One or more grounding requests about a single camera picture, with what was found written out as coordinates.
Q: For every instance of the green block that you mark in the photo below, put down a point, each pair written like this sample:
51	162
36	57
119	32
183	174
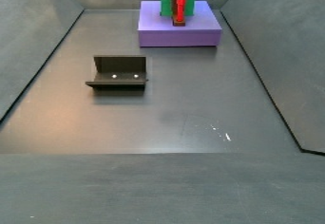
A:
166	8
189	8

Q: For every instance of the purple base board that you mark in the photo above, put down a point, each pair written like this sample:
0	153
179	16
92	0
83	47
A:
157	33

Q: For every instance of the black angle bracket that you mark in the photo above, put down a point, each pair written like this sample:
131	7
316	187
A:
119	70

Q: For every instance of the brown upright block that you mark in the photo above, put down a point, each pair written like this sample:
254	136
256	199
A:
175	24

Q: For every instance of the green block right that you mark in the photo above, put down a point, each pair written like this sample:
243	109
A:
189	8

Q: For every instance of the green block left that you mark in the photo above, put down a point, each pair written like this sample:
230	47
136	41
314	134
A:
166	8

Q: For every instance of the red hexagonal peg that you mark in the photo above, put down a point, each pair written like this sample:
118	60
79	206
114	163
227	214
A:
182	0

